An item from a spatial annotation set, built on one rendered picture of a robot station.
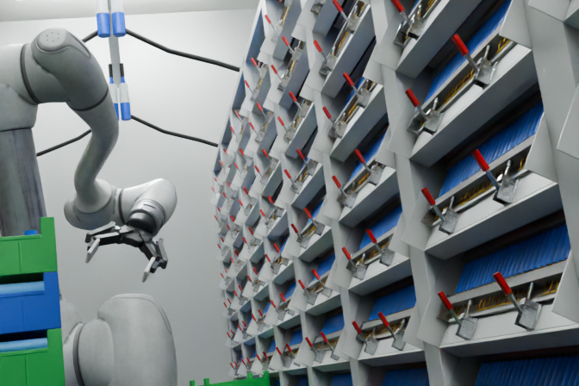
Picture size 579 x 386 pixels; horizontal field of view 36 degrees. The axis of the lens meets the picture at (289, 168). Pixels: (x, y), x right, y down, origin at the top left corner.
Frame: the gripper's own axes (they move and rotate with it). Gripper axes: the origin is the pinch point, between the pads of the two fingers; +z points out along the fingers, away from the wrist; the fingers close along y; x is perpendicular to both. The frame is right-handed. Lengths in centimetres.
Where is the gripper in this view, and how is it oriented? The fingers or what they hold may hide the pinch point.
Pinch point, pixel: (117, 264)
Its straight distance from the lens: 209.0
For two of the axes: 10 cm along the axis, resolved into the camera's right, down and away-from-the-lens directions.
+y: 9.5, 3.2, 0.0
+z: -1.3, 3.9, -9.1
